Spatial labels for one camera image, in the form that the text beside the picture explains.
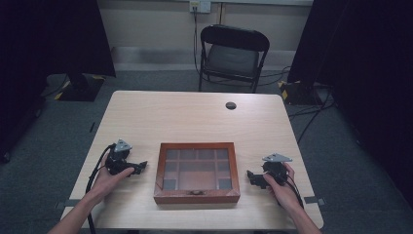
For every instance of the white wall socket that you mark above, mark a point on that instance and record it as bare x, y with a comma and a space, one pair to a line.
200, 6

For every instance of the black curtain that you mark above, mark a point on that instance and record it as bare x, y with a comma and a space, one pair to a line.
42, 58
360, 74

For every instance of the wooden glass-lid display box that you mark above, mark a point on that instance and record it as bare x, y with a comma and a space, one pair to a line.
196, 173

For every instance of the person's left hand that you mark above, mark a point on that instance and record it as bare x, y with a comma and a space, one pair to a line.
109, 180

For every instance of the person's right hand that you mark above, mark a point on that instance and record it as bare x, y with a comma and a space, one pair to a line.
283, 190

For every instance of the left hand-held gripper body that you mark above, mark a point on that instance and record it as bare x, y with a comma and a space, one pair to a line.
117, 159

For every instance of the table grommet hole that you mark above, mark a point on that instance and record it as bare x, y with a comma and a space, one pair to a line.
231, 105

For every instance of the black folding chair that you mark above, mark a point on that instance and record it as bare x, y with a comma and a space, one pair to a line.
232, 58

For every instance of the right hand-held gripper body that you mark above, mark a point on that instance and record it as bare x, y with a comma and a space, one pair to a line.
276, 167

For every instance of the black stand base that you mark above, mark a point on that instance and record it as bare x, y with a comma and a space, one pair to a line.
81, 86
300, 92

